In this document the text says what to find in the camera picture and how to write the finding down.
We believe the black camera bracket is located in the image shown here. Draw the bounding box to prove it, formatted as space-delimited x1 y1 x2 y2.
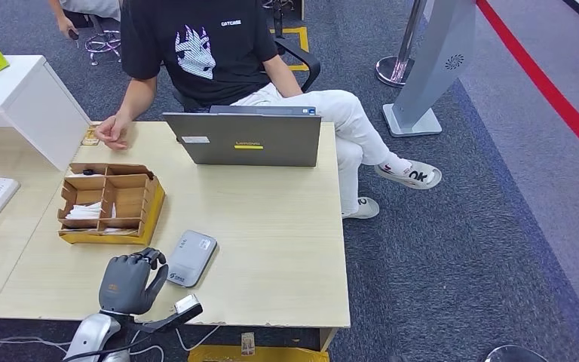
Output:
119 305 204 335

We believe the yellow box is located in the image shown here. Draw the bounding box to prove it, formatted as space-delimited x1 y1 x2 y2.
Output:
188 345 330 362

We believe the white cable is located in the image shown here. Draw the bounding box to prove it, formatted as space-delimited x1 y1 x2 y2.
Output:
174 324 221 353
128 330 166 362

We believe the chrome stanchion post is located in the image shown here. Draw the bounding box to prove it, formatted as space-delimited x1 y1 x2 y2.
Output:
376 0 427 89

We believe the second person's hand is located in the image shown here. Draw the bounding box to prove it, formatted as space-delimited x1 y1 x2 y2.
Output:
55 14 78 40

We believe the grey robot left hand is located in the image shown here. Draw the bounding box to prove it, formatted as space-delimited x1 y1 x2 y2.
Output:
98 248 170 316

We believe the black office chair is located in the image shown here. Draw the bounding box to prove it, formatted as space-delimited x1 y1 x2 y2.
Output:
172 37 322 113

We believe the seated person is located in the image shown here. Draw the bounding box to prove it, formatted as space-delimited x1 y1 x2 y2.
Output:
94 0 443 221

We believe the white printed shoe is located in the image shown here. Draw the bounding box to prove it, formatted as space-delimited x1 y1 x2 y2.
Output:
375 159 443 190
342 197 381 221

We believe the white card stack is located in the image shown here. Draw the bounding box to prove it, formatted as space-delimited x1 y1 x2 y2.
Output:
64 201 103 221

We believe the chrome round base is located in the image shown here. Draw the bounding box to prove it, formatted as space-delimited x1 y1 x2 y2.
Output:
484 345 550 362

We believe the person's right hand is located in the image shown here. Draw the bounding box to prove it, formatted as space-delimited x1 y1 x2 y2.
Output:
94 112 132 152

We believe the wooden compartment organiser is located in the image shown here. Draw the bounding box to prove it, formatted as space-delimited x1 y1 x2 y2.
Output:
57 162 163 236

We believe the grey kiosk stand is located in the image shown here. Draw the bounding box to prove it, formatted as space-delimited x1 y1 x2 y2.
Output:
382 0 478 138

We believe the chrome chair base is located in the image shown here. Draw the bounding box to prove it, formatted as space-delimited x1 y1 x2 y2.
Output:
84 29 121 66

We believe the black chair column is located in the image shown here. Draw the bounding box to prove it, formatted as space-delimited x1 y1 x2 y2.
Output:
261 0 306 40

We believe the grey card reader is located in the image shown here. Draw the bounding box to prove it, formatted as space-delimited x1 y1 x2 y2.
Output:
166 229 219 289

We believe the brown printed card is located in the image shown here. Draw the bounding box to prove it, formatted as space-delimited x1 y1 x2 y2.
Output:
80 124 102 147

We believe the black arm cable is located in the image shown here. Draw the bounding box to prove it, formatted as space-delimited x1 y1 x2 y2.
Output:
62 333 153 362

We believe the grey laptop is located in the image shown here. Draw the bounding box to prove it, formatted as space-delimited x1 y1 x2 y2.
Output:
162 105 323 168

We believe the white cabinet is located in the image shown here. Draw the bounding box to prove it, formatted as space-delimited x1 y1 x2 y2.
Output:
0 54 92 173

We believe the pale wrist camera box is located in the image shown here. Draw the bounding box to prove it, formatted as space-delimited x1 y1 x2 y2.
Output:
173 293 204 321

